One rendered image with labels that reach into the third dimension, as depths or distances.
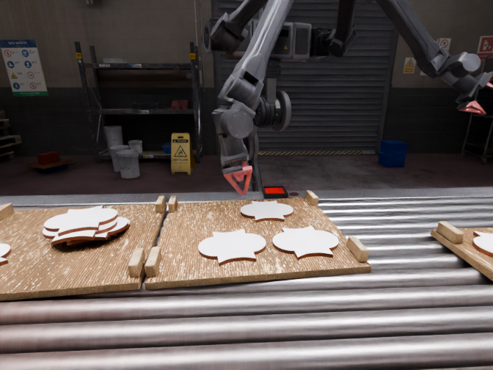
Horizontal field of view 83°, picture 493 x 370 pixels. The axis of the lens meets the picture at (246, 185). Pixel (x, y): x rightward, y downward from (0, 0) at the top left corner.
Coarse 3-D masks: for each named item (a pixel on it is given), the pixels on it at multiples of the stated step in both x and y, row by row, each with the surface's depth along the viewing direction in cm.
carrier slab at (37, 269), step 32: (0, 224) 68; (32, 224) 68; (160, 224) 69; (32, 256) 55; (64, 256) 55; (96, 256) 55; (128, 256) 55; (0, 288) 46; (32, 288) 46; (64, 288) 46; (96, 288) 47; (128, 288) 48
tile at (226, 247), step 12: (204, 240) 59; (216, 240) 59; (228, 240) 59; (240, 240) 59; (252, 240) 59; (264, 240) 59; (204, 252) 55; (216, 252) 55; (228, 252) 55; (240, 252) 55; (252, 252) 55
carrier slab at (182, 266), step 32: (192, 224) 68; (224, 224) 68; (256, 224) 68; (288, 224) 68; (320, 224) 68; (192, 256) 55; (256, 256) 55; (288, 256) 55; (320, 256) 55; (352, 256) 55; (160, 288) 48
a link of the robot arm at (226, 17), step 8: (248, 0) 88; (256, 0) 87; (264, 0) 87; (240, 8) 93; (248, 8) 90; (256, 8) 89; (224, 16) 97; (232, 16) 96; (240, 16) 93; (248, 16) 92; (216, 24) 102; (224, 24) 98; (232, 24) 96; (240, 24) 96; (216, 32) 100; (240, 32) 99; (216, 40) 103; (240, 40) 103; (232, 48) 105
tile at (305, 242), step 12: (288, 228) 64; (300, 228) 64; (312, 228) 64; (276, 240) 59; (288, 240) 59; (300, 240) 59; (312, 240) 59; (324, 240) 59; (336, 240) 59; (288, 252) 56; (300, 252) 55; (312, 252) 55; (324, 252) 55
